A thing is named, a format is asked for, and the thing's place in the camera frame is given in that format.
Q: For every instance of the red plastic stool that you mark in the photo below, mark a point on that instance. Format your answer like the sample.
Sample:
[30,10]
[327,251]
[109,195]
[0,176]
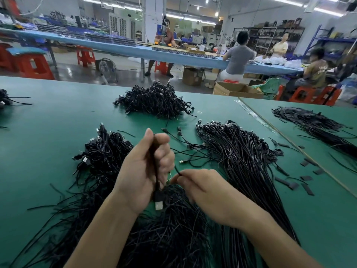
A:
[85,55]
[4,57]
[161,67]
[304,95]

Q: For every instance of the open cardboard box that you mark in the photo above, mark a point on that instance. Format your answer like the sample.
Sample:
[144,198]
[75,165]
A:
[238,90]

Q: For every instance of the person's left hand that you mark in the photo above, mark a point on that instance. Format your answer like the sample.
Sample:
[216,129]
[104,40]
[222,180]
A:
[142,175]

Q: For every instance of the white pillar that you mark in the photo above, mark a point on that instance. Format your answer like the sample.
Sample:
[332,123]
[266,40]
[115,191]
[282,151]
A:
[153,18]

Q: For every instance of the grey floor fan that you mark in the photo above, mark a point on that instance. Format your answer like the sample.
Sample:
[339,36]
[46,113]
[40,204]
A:
[106,69]

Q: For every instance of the blue metal rack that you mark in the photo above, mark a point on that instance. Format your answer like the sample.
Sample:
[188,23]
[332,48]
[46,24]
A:
[329,40]

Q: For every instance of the small cardboard box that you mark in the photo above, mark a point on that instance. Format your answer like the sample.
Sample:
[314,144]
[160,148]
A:
[193,76]

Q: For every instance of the person's right hand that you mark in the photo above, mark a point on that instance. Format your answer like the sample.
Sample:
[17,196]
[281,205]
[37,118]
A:
[217,198]

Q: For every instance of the long blue workbench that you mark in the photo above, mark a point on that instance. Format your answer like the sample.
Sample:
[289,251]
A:
[145,50]

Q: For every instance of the scattered dark tie pieces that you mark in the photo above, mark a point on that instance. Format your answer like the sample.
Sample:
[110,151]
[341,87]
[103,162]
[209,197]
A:
[307,188]

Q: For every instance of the red stool with blue seat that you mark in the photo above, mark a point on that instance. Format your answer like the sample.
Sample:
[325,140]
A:
[32,63]

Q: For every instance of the person's left forearm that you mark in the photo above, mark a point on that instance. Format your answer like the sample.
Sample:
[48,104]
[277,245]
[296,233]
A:
[100,240]

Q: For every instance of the green bag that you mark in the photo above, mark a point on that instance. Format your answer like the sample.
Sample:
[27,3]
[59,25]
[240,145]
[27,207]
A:
[270,86]

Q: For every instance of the metal storage shelf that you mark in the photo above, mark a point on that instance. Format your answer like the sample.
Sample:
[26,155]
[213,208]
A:
[273,36]

